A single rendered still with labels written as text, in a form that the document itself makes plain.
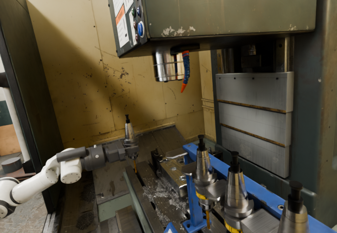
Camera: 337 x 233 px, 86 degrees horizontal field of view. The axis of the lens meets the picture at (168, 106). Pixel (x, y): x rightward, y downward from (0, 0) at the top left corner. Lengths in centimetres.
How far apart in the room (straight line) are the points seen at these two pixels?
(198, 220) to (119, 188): 87
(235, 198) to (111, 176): 131
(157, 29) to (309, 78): 68
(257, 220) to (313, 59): 69
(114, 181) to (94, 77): 89
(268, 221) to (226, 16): 48
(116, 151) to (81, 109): 106
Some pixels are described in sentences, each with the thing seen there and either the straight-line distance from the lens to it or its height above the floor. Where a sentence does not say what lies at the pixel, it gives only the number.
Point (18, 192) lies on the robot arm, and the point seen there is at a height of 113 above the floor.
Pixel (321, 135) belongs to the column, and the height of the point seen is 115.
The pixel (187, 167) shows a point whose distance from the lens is 54.
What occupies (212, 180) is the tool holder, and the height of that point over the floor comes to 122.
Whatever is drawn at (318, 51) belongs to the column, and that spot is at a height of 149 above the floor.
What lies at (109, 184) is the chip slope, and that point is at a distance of 159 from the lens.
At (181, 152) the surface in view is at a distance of 63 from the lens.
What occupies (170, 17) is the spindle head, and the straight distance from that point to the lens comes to 48.
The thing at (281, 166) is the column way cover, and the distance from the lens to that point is 109.
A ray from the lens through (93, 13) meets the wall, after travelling 183.
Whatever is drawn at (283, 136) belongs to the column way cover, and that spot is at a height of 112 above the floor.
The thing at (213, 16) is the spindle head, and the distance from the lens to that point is 55.
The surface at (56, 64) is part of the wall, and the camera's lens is 176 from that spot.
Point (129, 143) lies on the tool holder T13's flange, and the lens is 79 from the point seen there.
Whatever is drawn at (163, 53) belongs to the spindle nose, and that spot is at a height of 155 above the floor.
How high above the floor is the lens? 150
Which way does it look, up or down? 12 degrees down
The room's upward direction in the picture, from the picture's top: 7 degrees counter-clockwise
